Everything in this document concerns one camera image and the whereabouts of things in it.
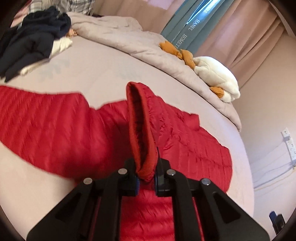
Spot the white wall power strip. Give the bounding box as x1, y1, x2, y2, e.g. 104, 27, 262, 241
281, 128, 296, 168

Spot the white garment under navy pile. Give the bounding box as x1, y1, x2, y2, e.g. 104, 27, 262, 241
18, 37, 73, 76

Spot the pink beige curtain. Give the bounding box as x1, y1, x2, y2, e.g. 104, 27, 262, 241
93, 1, 285, 86

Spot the grey beige duvet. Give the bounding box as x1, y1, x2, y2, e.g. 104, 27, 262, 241
68, 12, 242, 131

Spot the teal curtain with lettering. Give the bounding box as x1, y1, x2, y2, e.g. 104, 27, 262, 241
161, 0, 233, 54

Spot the red quilted down jacket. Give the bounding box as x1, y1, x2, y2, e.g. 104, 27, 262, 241
1, 82, 232, 240

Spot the white goose plush toy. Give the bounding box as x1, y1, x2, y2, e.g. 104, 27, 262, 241
159, 41, 240, 103

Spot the plaid pillow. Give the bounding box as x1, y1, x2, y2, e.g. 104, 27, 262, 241
29, 0, 95, 15

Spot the dark navy clothes pile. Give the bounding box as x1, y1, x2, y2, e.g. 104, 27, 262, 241
1, 6, 71, 82

